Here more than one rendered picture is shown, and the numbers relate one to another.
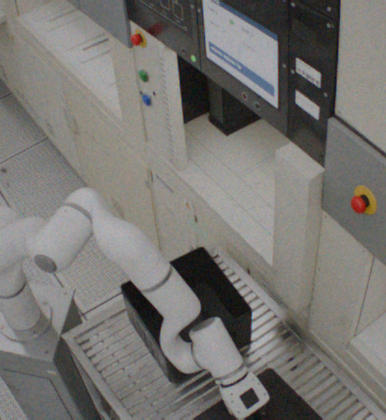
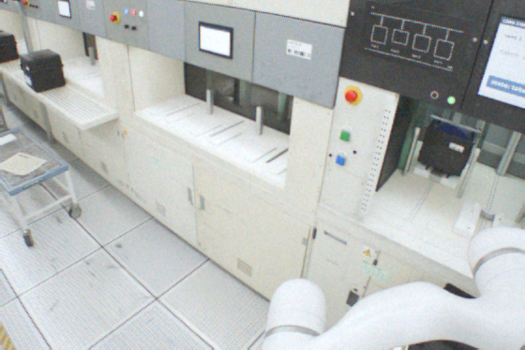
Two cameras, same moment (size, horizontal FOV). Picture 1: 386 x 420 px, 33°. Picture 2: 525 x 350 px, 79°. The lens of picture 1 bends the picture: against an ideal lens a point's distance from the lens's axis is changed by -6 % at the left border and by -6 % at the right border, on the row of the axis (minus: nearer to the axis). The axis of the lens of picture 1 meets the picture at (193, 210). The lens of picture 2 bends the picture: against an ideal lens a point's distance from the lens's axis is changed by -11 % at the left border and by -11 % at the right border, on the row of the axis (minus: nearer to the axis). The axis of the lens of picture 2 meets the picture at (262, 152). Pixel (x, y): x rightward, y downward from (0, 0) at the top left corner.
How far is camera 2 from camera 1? 137 cm
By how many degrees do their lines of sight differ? 24
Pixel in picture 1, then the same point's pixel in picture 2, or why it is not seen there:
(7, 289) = not seen: outside the picture
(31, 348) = not seen: outside the picture
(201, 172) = (381, 221)
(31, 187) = (148, 257)
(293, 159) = not seen: outside the picture
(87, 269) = (222, 322)
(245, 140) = (392, 193)
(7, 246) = (384, 336)
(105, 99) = (256, 173)
